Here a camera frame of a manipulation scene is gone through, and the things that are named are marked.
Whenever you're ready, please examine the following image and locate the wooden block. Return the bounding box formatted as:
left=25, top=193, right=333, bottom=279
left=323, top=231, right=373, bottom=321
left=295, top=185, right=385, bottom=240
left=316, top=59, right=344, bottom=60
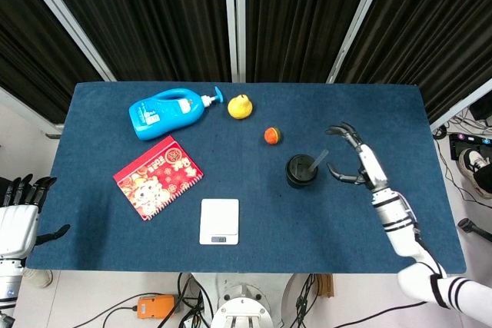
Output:
left=317, top=273, right=334, bottom=299

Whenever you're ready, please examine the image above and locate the black lidded cup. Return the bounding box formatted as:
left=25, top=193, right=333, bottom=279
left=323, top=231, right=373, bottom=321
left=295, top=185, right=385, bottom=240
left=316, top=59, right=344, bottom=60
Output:
left=284, top=154, right=320, bottom=190

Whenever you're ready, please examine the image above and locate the grey slanted frame post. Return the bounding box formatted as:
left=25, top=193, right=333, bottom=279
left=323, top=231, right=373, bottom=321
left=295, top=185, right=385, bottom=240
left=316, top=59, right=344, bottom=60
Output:
left=13, top=0, right=117, bottom=82
left=326, top=0, right=395, bottom=84

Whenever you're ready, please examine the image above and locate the blue pump detergent bottle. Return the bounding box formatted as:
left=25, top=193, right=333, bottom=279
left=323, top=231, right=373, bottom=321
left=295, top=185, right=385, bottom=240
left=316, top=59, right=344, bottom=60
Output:
left=128, top=86, right=225, bottom=141

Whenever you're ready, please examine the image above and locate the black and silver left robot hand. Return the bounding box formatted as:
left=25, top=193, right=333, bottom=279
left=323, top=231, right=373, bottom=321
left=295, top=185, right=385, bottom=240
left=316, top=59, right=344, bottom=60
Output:
left=0, top=174, right=71, bottom=260

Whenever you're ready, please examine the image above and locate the orange box with cable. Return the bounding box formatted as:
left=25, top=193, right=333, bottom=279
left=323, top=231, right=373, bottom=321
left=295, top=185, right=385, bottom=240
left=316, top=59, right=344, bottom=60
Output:
left=137, top=295, right=176, bottom=320

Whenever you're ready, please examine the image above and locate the grey centre frame post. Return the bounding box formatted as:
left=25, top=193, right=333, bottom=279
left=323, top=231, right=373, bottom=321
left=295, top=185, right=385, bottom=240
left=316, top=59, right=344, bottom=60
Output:
left=224, top=0, right=247, bottom=83

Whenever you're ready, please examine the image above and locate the clear plastic straw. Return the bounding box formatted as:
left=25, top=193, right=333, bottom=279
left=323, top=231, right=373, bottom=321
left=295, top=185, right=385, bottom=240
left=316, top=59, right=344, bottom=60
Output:
left=307, top=148, right=330, bottom=175

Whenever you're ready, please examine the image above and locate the black chair leg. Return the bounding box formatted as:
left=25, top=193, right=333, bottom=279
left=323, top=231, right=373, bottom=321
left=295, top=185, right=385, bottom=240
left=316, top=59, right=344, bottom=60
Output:
left=457, top=217, right=492, bottom=237

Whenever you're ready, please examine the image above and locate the white and black shoe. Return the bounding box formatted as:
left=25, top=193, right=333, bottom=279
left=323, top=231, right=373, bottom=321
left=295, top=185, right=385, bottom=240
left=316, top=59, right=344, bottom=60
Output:
left=458, top=147, right=492, bottom=199

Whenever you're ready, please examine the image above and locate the blue table cloth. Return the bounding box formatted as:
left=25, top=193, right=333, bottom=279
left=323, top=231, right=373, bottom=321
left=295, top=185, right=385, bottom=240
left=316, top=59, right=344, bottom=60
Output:
left=25, top=81, right=467, bottom=274

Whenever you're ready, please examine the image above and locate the white kitchen scale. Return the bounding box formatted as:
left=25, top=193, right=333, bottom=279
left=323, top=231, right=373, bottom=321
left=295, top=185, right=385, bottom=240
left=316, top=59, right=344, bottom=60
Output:
left=198, top=198, right=240, bottom=246

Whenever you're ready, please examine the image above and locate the black pleated curtain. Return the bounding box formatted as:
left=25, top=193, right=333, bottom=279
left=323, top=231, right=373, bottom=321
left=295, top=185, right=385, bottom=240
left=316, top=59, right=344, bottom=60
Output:
left=244, top=0, right=380, bottom=83
left=337, top=0, right=492, bottom=124
left=0, top=0, right=103, bottom=125
left=36, top=0, right=232, bottom=82

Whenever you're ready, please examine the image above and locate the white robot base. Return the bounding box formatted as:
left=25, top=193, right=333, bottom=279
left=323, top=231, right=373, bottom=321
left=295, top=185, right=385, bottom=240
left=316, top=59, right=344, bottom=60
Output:
left=210, top=273, right=285, bottom=328

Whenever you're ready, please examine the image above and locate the red patterned packet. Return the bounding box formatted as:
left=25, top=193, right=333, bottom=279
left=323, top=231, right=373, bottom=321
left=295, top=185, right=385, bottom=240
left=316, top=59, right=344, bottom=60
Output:
left=112, top=134, right=205, bottom=222

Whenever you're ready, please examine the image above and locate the yellow pear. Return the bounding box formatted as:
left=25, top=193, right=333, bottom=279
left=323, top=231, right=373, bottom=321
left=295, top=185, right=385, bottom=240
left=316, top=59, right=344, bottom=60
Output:
left=227, top=93, right=254, bottom=121

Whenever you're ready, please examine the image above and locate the orange and green fruit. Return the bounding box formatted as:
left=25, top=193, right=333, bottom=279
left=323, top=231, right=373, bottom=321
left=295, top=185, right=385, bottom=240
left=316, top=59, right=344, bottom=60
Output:
left=263, top=126, right=283, bottom=145

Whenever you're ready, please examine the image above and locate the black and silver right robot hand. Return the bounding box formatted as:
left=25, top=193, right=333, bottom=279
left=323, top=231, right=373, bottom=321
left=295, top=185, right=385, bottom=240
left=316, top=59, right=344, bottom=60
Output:
left=325, top=121, right=390, bottom=191

